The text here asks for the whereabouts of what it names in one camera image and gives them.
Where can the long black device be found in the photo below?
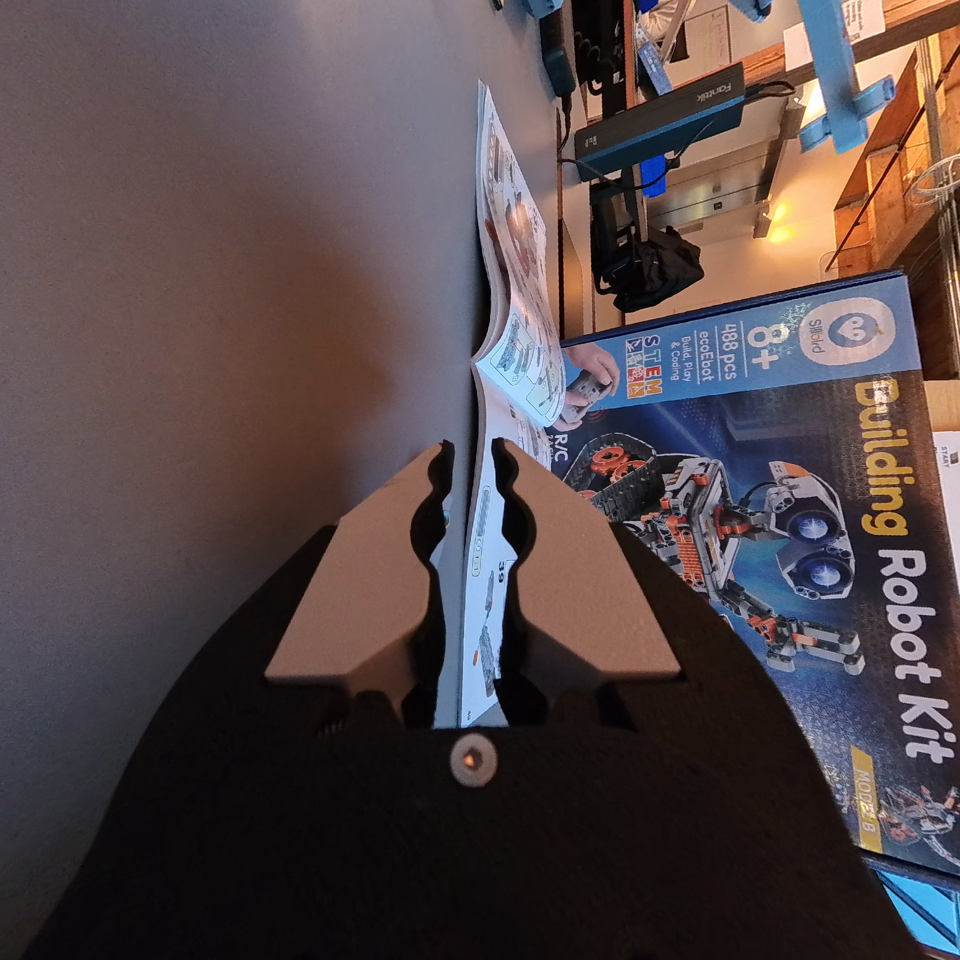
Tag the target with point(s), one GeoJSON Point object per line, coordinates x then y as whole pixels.
{"type": "Point", "coordinates": [660, 124]}

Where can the light wooden board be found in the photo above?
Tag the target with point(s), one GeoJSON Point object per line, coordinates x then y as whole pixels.
{"type": "Point", "coordinates": [941, 405]}

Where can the grey metal door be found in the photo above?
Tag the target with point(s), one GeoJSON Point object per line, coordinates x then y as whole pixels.
{"type": "Point", "coordinates": [720, 187]}

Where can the wooden post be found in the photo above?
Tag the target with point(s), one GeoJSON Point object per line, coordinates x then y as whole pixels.
{"type": "Point", "coordinates": [765, 64]}

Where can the white printed instruction sheet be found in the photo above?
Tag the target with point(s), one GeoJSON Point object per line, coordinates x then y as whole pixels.
{"type": "Point", "coordinates": [946, 487]}

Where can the black backpack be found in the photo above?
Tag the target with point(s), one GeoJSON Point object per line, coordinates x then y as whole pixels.
{"type": "Point", "coordinates": [652, 270]}

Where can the grey desk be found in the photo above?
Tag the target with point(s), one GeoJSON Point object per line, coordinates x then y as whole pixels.
{"type": "Point", "coordinates": [225, 300]}

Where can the white instruction booklet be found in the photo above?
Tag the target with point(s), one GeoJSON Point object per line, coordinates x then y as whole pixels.
{"type": "Point", "coordinates": [517, 247]}

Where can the blue plastic stand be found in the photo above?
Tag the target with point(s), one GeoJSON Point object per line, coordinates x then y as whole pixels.
{"type": "Point", "coordinates": [829, 60]}

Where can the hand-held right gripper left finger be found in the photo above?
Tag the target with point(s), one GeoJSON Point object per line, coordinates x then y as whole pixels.
{"type": "Point", "coordinates": [352, 600]}

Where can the blue plastic box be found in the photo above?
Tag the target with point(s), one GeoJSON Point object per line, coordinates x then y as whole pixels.
{"type": "Point", "coordinates": [922, 922]}

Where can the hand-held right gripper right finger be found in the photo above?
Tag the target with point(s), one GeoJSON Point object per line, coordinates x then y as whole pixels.
{"type": "Point", "coordinates": [592, 600]}

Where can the blue robot kit box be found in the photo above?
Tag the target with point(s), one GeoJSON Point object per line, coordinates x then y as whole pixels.
{"type": "Point", "coordinates": [750, 420]}

